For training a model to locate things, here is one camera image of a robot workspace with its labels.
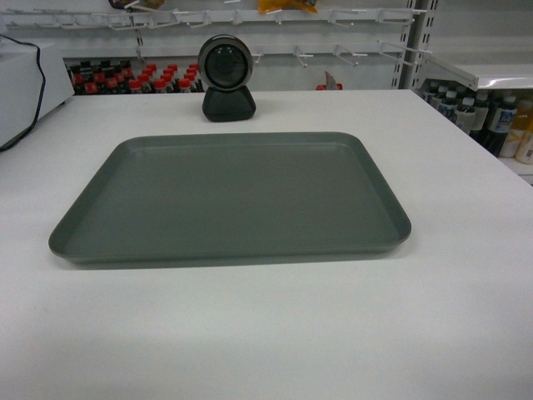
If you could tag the grey silver tray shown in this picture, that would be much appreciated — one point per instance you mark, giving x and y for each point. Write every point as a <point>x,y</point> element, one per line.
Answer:
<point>240,198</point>

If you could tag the white checkout counter table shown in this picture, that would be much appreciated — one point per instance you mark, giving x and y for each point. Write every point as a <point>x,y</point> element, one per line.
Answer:
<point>448,315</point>

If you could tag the red capped sauce bottle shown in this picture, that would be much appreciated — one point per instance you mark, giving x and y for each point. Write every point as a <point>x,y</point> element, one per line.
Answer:
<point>160,86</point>
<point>184,85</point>
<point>135,87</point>

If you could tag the black round barcode scanner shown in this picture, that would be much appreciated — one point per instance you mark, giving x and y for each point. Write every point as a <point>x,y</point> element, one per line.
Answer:
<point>226,67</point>

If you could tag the white slotted shelf upright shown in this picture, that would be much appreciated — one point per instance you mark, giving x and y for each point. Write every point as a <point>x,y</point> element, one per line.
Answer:
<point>419,38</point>

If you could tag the white peg hook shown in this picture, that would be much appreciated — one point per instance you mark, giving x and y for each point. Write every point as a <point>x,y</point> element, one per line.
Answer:
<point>402,54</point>

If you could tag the yellow hanging snack bag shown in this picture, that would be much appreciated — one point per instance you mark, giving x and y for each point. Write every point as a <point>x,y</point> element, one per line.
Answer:
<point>269,6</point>

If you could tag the dark drink bottle front left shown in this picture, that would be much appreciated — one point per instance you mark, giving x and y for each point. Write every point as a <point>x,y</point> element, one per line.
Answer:
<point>465,115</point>

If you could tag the dark drink bottle middle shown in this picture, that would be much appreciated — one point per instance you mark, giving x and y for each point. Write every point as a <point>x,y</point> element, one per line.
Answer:
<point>481,107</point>

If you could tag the dark drink bottle blue label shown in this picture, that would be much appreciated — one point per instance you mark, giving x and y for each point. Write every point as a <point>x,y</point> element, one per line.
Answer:
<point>500,125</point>

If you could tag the orange juice bottle front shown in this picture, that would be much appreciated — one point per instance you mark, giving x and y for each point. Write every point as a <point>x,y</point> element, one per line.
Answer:
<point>525,149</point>

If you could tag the orange juice bottle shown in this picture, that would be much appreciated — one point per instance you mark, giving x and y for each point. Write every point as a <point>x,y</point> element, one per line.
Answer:
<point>525,149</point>
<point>517,129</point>

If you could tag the orange juice bottle left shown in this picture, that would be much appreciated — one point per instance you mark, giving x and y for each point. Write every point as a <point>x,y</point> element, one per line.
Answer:
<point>517,129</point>

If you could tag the white cash register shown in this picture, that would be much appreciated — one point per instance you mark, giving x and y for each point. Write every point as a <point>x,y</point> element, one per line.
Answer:
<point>34,81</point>

